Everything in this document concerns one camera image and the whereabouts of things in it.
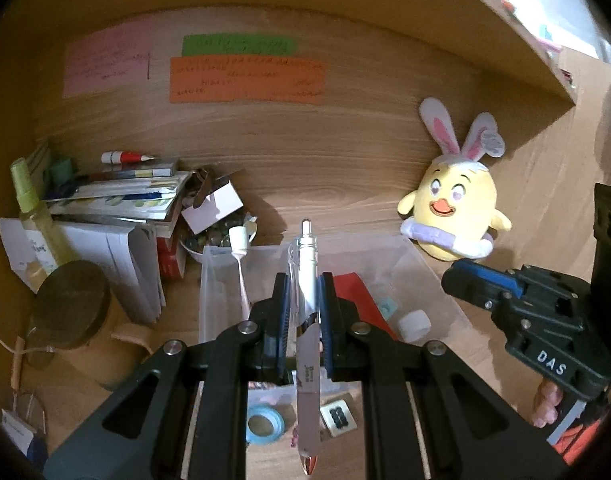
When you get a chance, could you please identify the white ballpoint pen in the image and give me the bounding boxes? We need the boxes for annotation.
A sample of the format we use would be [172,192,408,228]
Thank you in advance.
[288,218,322,476]

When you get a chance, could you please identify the white paper booklets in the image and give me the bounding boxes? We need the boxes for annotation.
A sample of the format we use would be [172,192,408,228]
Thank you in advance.
[0,217,167,326]

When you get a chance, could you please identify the wooden shelf board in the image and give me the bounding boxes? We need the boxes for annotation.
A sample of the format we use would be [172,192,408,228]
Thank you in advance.
[420,0,579,108]

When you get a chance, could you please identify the clear plastic storage bin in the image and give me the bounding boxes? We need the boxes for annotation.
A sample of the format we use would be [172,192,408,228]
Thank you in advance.
[199,234,473,361]

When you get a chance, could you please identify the small red box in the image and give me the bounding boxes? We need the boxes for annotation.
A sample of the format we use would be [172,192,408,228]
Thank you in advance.
[157,236,187,281]

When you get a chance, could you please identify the yellow chick plush toy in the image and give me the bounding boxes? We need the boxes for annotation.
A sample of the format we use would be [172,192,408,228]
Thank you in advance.
[397,97,513,263]

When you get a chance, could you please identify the white card with blue print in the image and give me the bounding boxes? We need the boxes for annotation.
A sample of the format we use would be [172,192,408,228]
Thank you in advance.
[0,407,49,468]

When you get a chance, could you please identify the orange paper note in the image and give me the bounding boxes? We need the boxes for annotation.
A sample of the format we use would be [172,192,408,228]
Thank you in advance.
[169,56,327,106]

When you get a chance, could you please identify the small green container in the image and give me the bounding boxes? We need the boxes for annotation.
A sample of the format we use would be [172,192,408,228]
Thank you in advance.
[50,157,76,183]

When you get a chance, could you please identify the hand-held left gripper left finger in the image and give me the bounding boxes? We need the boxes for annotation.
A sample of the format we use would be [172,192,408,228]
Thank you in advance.
[43,272,292,480]

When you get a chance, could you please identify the green paper note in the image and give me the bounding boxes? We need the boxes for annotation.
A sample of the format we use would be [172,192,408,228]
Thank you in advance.
[182,35,297,57]

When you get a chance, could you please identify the blue tape roll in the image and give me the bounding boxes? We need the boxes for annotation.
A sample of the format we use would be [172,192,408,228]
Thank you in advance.
[246,404,287,445]

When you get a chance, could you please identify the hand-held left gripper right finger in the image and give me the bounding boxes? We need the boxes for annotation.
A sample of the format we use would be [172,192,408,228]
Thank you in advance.
[319,272,571,480]

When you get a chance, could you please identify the round brown lid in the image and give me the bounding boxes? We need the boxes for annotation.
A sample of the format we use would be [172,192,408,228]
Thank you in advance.
[34,260,112,351]

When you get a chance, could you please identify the stack of books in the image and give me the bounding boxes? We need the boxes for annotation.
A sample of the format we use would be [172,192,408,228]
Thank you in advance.
[38,157,194,223]

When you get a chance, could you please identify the green spray bottle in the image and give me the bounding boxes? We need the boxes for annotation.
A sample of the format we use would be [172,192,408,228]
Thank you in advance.
[10,157,71,281]

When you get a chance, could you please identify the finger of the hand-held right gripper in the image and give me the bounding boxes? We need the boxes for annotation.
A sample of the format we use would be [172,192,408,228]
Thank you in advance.
[440,258,529,311]

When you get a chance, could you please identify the small card with black dots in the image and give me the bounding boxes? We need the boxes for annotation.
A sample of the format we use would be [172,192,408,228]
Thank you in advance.
[319,400,359,433]

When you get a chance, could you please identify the red and white marker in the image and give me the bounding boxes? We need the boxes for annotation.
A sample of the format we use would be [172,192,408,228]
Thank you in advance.
[100,150,151,164]

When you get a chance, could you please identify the white cord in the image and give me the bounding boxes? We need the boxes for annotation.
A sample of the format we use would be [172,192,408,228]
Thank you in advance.
[0,325,54,356]

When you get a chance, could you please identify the bowl of marbles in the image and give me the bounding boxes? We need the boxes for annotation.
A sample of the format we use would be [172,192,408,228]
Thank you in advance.
[180,215,259,263]

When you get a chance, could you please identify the person's right hand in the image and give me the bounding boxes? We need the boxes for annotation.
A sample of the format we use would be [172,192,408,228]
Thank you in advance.
[534,379,562,428]

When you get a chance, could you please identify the white handled applicator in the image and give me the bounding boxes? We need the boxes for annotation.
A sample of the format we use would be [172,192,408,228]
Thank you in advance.
[228,225,254,321]

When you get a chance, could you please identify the pink paper note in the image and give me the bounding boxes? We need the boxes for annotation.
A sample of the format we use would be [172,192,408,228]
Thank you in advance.
[62,25,154,99]

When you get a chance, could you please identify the small cardboard box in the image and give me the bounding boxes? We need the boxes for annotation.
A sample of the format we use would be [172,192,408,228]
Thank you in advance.
[180,180,245,235]

